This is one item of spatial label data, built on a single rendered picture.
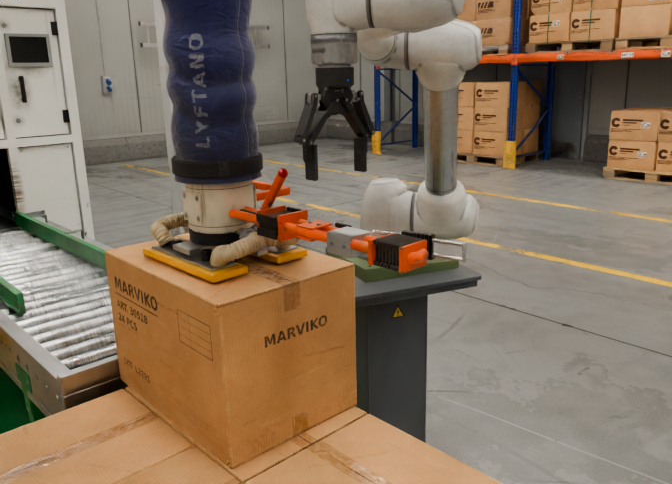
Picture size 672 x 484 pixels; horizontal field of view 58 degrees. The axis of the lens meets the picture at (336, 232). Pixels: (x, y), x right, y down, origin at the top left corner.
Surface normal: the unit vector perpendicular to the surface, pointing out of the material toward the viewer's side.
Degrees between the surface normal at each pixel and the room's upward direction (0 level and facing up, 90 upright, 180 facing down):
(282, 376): 90
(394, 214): 84
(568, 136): 90
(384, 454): 0
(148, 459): 0
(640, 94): 90
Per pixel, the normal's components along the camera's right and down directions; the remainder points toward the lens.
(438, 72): -0.18, 0.74
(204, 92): 0.04, -0.09
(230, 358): 0.67, 0.17
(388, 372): 0.37, 0.22
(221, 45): 0.47, -0.03
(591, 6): -0.74, 0.18
